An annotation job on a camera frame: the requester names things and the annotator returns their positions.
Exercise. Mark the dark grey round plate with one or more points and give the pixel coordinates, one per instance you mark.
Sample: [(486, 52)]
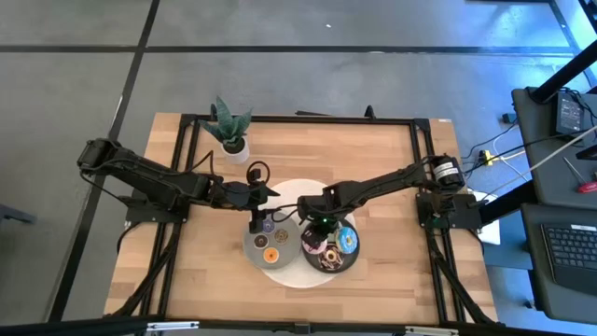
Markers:
[(354, 256)]

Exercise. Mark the small purple frosted donut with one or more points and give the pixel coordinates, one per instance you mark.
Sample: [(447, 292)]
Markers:
[(271, 229)]

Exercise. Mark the large blue frosted donut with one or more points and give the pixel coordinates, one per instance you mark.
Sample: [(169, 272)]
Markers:
[(352, 242)]

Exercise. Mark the green snake plant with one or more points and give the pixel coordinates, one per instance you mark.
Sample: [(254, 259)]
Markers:
[(227, 123)]

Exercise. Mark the pale yellow round donut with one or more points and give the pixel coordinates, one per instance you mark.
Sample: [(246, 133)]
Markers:
[(277, 232)]

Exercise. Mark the white plant pot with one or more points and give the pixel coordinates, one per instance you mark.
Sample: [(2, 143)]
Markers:
[(237, 156)]

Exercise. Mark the large chocolate sprinkled donut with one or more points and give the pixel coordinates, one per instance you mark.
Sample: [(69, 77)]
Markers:
[(326, 262)]

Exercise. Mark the yellow plug connector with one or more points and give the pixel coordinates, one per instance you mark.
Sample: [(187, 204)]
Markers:
[(487, 156)]

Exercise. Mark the small dark chocolate donut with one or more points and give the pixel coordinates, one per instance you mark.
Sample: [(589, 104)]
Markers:
[(256, 238)]

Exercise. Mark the grey chair leg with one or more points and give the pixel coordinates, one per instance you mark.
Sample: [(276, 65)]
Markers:
[(14, 214)]

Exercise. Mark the black aluminium table frame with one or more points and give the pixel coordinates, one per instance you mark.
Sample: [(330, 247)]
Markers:
[(326, 120)]

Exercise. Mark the white round woven placemat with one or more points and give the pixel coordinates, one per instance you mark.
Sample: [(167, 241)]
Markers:
[(298, 189)]

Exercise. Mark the large pink frosted donut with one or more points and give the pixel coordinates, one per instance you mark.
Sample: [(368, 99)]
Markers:
[(308, 249)]

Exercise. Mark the dark grey side desk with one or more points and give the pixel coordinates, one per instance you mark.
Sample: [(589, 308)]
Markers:
[(541, 121)]

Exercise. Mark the black power supply box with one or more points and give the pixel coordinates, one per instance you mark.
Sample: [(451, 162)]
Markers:
[(570, 114)]

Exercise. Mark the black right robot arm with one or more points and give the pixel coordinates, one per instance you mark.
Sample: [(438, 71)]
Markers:
[(387, 182)]

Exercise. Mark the small orange frosted donut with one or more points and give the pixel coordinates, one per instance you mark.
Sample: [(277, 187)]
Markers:
[(267, 252)]

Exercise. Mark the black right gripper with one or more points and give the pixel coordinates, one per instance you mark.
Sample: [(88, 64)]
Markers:
[(315, 210)]

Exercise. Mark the light grey round plate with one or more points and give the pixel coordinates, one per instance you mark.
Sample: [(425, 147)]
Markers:
[(284, 256)]

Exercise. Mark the black diagonal pole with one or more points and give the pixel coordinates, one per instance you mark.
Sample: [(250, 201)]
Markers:
[(564, 74)]

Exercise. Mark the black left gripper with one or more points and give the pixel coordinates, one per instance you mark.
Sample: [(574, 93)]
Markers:
[(238, 193)]

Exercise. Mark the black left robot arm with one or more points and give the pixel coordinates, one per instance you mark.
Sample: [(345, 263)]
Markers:
[(154, 179)]

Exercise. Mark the white paper sheet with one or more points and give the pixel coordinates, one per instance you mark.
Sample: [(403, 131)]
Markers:
[(490, 233)]

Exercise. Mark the black rig crossbar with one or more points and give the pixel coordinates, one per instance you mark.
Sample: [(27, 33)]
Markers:
[(70, 326)]

